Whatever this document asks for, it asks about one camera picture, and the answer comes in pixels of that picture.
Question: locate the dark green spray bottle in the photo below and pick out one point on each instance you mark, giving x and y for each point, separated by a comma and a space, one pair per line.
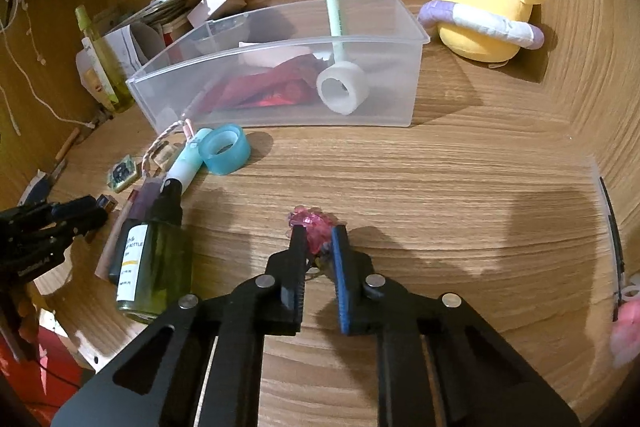
160, 257

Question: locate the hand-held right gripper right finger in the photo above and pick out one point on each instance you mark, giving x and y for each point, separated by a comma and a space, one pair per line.
340, 277

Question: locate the pink hair clip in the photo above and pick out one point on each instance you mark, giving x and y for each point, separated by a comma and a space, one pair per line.
315, 227

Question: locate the mint green tube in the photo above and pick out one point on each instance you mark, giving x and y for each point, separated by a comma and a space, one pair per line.
334, 7

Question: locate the clear plastic storage box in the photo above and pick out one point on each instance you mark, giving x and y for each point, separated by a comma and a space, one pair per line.
390, 72

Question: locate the white tape roll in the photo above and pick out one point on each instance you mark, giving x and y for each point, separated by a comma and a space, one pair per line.
357, 97

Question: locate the red white carton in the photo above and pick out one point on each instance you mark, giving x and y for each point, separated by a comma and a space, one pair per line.
175, 34

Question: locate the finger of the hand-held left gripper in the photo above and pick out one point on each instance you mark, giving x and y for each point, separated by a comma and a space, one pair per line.
85, 214
30, 213

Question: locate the red cloth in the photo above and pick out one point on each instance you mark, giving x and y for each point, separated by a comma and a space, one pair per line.
45, 352

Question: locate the small white box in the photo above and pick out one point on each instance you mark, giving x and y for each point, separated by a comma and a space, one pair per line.
212, 4

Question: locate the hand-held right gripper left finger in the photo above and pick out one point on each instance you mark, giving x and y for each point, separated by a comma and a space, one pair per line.
292, 277

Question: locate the red paper packet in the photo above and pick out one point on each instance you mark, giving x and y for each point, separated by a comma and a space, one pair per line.
260, 87

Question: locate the small mint bottle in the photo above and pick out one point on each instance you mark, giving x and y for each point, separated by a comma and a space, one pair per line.
187, 162

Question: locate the pink paw toy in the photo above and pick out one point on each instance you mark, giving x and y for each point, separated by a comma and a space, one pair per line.
627, 332

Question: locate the clear plastic bowl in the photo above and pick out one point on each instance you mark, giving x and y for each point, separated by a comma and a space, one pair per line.
220, 39

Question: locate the white folded paper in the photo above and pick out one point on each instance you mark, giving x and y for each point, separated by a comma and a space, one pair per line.
130, 42

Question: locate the teal tape roll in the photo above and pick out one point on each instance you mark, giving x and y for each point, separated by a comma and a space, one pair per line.
225, 164

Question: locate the small green square card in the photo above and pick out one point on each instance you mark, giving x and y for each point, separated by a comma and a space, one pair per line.
120, 174

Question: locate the yellow-green spray bottle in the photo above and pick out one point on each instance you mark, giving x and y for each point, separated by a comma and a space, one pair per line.
107, 67

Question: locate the stack of booklets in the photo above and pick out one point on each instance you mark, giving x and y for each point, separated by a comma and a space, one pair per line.
165, 7

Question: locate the small brown block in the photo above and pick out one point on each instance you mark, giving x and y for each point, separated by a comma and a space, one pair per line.
109, 203

